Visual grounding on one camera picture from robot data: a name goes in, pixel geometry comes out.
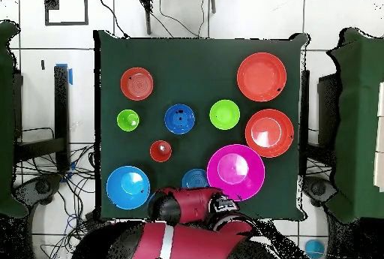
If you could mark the dark blue bowl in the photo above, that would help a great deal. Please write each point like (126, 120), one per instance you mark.
(180, 124)

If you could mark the orange cup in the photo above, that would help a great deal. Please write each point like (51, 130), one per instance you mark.
(160, 151)

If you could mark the small light blue bowl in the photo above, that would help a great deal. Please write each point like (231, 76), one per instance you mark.
(195, 178)

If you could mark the large pink bowl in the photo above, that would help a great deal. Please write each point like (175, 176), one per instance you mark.
(235, 169)

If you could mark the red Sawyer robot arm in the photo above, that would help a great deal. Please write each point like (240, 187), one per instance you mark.
(195, 241)

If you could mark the green bowl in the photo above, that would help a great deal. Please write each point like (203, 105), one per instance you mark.
(224, 115)

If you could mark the green cup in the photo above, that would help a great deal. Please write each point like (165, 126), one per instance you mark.
(127, 120)

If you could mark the dark green tablecloth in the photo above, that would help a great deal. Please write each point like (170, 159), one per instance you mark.
(192, 60)

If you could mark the small orange bowl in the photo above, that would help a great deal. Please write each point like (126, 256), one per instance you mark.
(136, 84)

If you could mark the large orange bowl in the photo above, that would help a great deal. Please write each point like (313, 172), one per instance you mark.
(269, 133)
(262, 76)

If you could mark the large light blue bowl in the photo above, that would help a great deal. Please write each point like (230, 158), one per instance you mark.
(128, 187)

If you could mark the black metal stand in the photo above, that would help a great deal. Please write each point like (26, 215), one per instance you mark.
(148, 15)

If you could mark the dark grey floor base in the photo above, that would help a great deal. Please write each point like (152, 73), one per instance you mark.
(318, 190)
(42, 187)

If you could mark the neighbouring green cloth table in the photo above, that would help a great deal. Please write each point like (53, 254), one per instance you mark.
(7, 121)
(360, 121)

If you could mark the light blue bowl on floor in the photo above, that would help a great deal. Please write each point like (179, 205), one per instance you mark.
(315, 248)

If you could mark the black table frame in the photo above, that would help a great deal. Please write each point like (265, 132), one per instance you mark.
(61, 106)
(304, 106)

